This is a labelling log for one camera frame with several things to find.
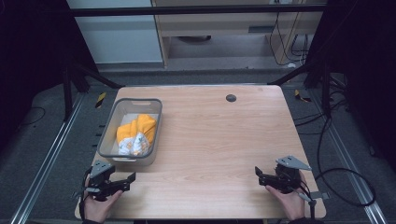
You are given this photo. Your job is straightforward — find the person's left hand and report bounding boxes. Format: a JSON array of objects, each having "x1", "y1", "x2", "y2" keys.
[{"x1": 83, "y1": 189, "x2": 124, "y2": 224}]

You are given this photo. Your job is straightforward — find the black curtain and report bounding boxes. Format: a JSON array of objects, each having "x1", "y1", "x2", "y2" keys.
[
  {"x1": 0, "y1": 0, "x2": 99, "y2": 153},
  {"x1": 304, "y1": 0, "x2": 396, "y2": 172}
]

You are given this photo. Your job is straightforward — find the black looped floor cable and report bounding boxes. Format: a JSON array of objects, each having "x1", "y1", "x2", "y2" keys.
[{"x1": 313, "y1": 114, "x2": 377, "y2": 208}]

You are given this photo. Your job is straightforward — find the metal floor rail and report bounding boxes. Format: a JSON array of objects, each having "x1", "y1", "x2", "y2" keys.
[
  {"x1": 309, "y1": 89, "x2": 389, "y2": 224},
  {"x1": 8, "y1": 92, "x2": 86, "y2": 224}
]

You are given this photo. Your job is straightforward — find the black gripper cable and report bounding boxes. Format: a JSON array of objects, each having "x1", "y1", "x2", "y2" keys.
[
  {"x1": 298, "y1": 178, "x2": 318, "y2": 220},
  {"x1": 78, "y1": 167, "x2": 93, "y2": 221}
]

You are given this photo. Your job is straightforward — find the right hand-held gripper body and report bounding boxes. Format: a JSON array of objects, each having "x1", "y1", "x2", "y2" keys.
[{"x1": 262, "y1": 155, "x2": 313, "y2": 195}]

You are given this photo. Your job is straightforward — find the black horizontal frame bar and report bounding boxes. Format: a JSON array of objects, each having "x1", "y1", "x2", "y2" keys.
[{"x1": 69, "y1": 4, "x2": 327, "y2": 18}]

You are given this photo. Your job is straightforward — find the white cabinet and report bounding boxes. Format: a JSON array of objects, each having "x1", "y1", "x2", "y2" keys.
[{"x1": 66, "y1": 0, "x2": 164, "y2": 65}]

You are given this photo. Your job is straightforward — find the grey plastic basket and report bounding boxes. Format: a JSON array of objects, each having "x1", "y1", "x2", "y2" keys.
[{"x1": 96, "y1": 97, "x2": 163, "y2": 167}]

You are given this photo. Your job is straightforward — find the black metal stand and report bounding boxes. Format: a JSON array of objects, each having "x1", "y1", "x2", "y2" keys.
[
  {"x1": 266, "y1": 58, "x2": 332, "y2": 118},
  {"x1": 61, "y1": 59, "x2": 126, "y2": 123}
]

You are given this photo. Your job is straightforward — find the yellow and white cloth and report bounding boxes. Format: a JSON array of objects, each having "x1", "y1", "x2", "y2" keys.
[{"x1": 116, "y1": 113, "x2": 158, "y2": 157}]

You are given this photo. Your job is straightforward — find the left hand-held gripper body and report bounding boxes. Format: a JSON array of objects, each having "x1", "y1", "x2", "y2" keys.
[{"x1": 73, "y1": 160, "x2": 131, "y2": 203}]

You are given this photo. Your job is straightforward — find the person's right hand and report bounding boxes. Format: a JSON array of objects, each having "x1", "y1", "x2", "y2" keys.
[{"x1": 265, "y1": 171, "x2": 306, "y2": 222}]

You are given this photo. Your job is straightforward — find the yellow and black tape strip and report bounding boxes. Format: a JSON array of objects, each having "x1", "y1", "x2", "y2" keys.
[
  {"x1": 94, "y1": 91, "x2": 107, "y2": 109},
  {"x1": 293, "y1": 89, "x2": 313, "y2": 104}
]

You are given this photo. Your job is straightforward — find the thin black floor cable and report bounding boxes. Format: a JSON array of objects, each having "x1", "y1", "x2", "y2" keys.
[{"x1": 18, "y1": 105, "x2": 48, "y2": 128}]

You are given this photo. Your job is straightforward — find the light wooden desk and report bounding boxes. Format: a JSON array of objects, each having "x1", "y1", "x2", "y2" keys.
[{"x1": 150, "y1": 0, "x2": 329, "y2": 68}]

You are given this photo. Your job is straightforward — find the black hanging desk cables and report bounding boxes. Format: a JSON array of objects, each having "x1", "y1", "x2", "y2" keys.
[{"x1": 268, "y1": 11, "x2": 310, "y2": 67}]

